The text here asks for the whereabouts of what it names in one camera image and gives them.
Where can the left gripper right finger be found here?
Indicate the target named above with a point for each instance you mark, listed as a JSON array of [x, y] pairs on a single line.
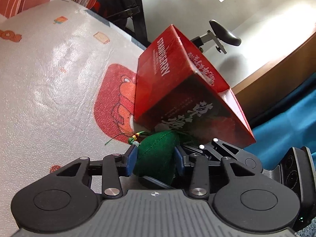
[[181, 161]]

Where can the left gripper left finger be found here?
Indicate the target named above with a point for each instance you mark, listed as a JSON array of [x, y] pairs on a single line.
[[129, 159]]

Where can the green fabric zongzi sachet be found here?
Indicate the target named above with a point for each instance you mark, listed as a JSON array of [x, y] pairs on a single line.
[[156, 153]]

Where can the red strawberry cardboard box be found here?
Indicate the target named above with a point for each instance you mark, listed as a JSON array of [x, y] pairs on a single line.
[[178, 89]]

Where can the blue fabric curtain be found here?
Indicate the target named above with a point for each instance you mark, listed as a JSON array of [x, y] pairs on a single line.
[[290, 123]]

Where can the brown wooden cabinet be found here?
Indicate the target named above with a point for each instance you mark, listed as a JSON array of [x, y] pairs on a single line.
[[276, 79]]

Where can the white cartoon print mat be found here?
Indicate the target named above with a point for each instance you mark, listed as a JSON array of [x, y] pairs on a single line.
[[67, 91]]

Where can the black exercise bike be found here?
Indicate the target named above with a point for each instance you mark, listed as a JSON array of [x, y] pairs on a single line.
[[129, 16]]

